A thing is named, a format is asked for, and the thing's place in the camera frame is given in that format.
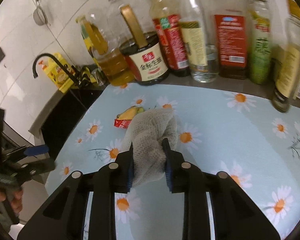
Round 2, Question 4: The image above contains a yellow carton box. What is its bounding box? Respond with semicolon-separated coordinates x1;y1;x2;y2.
38;53;75;93

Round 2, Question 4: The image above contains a clear bottle yellow cap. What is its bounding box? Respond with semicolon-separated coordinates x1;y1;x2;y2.
179;0;218;83

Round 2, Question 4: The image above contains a red label vinegar bottle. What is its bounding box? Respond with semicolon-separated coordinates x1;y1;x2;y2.
149;0;190;77

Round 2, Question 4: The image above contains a soy sauce bottle gold neck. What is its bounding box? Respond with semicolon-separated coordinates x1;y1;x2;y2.
119;5;169;86

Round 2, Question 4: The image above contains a person's left hand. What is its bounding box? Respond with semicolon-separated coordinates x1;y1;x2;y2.
0;187;24;215

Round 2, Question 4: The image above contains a large cooking oil bottle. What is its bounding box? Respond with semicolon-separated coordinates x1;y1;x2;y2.
91;0;134;88

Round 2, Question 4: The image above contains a dark bottle red label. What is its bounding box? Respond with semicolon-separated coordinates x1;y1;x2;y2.
212;0;248;80

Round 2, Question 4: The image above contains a pink yellow snack wrapper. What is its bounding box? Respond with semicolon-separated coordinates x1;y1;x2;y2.
114;106;145;129

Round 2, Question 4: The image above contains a green label oil bottle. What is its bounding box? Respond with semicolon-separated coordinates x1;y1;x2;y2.
249;0;271;85

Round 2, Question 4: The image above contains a black curved faucet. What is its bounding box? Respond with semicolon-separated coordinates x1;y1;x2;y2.
32;52;79;88

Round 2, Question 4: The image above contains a metal mesh strainer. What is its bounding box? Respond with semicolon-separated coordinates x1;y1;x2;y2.
33;0;49;26

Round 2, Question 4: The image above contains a yellow black striped object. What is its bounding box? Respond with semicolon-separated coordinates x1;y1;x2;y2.
71;64;108;88

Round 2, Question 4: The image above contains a tall beige label bottle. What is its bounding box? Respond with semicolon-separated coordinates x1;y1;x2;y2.
271;0;300;113

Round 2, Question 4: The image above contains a daisy print blue tablecloth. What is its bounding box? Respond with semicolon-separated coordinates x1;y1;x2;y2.
45;83;300;239

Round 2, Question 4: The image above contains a white knitted cloth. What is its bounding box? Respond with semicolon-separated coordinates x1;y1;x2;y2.
121;108;178;187

